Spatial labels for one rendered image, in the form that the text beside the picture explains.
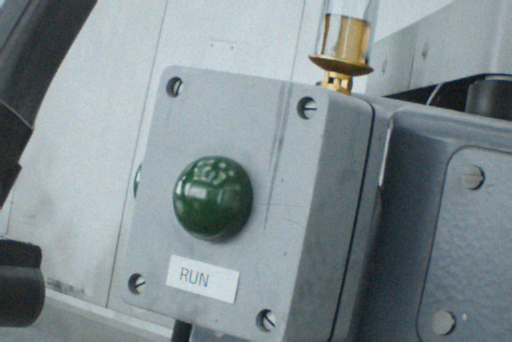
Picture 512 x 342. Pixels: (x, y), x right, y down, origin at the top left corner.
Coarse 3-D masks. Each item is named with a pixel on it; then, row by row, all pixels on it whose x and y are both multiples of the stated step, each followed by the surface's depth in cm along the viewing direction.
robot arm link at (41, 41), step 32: (32, 0) 82; (64, 0) 83; (96, 0) 86; (0, 32) 82; (32, 32) 82; (64, 32) 84; (0, 64) 81; (32, 64) 82; (0, 96) 80; (32, 96) 83; (0, 128) 80; (32, 128) 83; (0, 160) 81
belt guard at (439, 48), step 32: (480, 0) 59; (416, 32) 76; (448, 32) 66; (480, 32) 58; (384, 64) 87; (416, 64) 74; (448, 64) 64; (480, 64) 57; (384, 96) 100; (416, 96) 92; (448, 96) 85
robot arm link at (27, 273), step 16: (0, 192) 81; (0, 240) 84; (16, 240) 86; (0, 256) 85; (16, 256) 87; (32, 256) 88; (0, 272) 85; (16, 272) 86; (32, 272) 88; (0, 288) 85; (16, 288) 86; (32, 288) 87; (0, 304) 85; (16, 304) 86; (32, 304) 88; (0, 320) 86; (16, 320) 87; (32, 320) 89
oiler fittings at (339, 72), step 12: (312, 60) 50; (324, 60) 49; (336, 60) 49; (348, 60) 49; (336, 72) 50; (348, 72) 49; (360, 72) 49; (324, 84) 50; (336, 84) 50; (348, 84) 50
